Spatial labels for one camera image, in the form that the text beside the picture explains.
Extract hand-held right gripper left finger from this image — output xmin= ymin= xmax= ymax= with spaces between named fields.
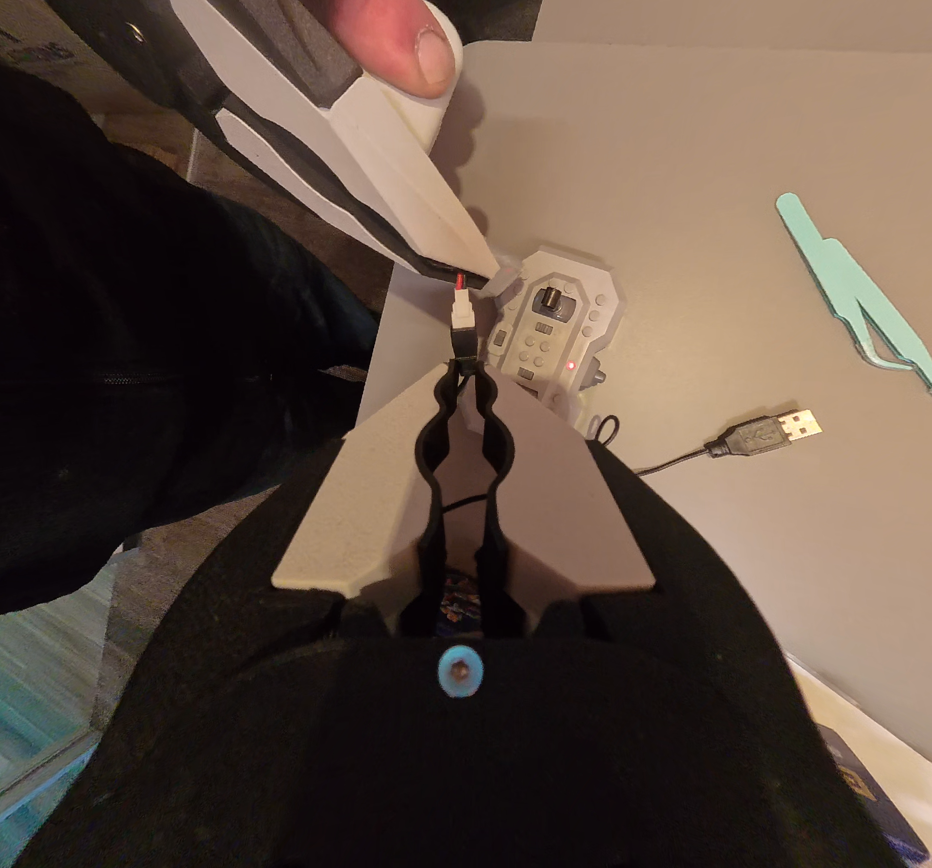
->
xmin=273 ymin=366 xmax=445 ymax=610

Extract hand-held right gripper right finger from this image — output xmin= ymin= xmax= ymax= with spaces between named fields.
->
xmin=490 ymin=366 xmax=656 ymax=610

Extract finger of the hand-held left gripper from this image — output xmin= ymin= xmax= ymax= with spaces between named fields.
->
xmin=327 ymin=101 xmax=500 ymax=277
xmin=153 ymin=0 xmax=470 ymax=287

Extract red wire with white connector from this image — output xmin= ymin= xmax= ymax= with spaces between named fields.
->
xmin=446 ymin=269 xmax=483 ymax=371

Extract grey toy battery box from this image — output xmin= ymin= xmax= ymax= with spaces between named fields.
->
xmin=485 ymin=246 xmax=629 ymax=429

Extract black usb cable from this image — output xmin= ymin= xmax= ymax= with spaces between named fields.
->
xmin=434 ymin=403 xmax=825 ymax=520

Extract person's left hand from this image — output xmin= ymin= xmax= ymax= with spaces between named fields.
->
xmin=324 ymin=0 xmax=466 ymax=99

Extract person's dark clothing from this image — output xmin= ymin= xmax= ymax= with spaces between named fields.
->
xmin=0 ymin=65 xmax=383 ymax=616

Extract teal tweezers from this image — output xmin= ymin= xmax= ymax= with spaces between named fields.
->
xmin=774 ymin=193 xmax=932 ymax=393

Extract blue robot kit box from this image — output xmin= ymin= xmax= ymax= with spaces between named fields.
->
xmin=809 ymin=723 xmax=932 ymax=854

